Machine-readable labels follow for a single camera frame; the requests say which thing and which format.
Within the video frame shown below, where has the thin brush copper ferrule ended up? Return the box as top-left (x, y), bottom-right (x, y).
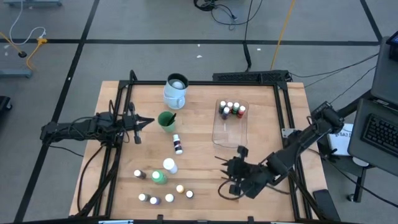
top-left (165, 112), bottom-right (177, 127)

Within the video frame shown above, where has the black floor cable bundle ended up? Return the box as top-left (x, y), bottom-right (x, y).
top-left (192, 0), bottom-right (264, 31)

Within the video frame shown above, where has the open laptop black keyboard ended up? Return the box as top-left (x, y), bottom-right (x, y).
top-left (347, 98), bottom-right (398, 177)

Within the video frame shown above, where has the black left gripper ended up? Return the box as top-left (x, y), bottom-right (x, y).
top-left (123, 101), bottom-right (155, 145)

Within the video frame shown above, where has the yellow hanging cable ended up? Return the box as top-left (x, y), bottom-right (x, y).
top-left (269, 0), bottom-right (295, 71)

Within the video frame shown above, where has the tilted white cup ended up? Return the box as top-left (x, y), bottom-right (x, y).
top-left (162, 73), bottom-right (190, 110)

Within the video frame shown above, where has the green plastic cup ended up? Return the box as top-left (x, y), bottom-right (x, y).
top-left (157, 111), bottom-right (177, 134)

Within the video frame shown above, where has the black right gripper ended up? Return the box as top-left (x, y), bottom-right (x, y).
top-left (219, 145), bottom-right (271, 200)

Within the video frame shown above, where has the black slotted controller box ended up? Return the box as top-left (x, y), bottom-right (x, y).
top-left (212, 70), bottom-right (290, 83)

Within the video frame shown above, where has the black flat pedal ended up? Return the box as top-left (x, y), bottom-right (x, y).
top-left (312, 189), bottom-right (342, 222)

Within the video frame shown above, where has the white floor cable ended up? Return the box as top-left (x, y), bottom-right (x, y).
top-left (8, 0), bottom-right (47, 44)

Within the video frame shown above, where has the grey closed laptop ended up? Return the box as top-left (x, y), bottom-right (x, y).
top-left (369, 30), bottom-right (398, 108)

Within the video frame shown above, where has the orange floor cable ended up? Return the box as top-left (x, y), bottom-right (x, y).
top-left (0, 32), bottom-right (48, 72)

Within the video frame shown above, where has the black hanging cable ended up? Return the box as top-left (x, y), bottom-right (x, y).
top-left (243, 0), bottom-right (253, 72)

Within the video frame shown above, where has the black aluminium table frame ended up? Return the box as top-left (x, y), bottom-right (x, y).
top-left (68, 70), bottom-right (343, 222)

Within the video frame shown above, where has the white printed paper box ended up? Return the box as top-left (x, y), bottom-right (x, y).
top-left (329, 123), bottom-right (354, 156)

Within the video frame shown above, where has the grey cart base bar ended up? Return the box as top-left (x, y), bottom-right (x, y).
top-left (3, 0), bottom-right (63, 7)
top-left (0, 68), bottom-right (33, 78)

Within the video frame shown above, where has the large white paint bottle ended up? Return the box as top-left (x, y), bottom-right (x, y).
top-left (162, 157), bottom-right (178, 175)

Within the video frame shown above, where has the large green paint bottle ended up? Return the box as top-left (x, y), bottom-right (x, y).
top-left (150, 169), bottom-right (169, 185)

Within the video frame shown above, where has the clear plastic storage bin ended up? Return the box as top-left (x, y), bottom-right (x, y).
top-left (211, 98), bottom-right (250, 149)

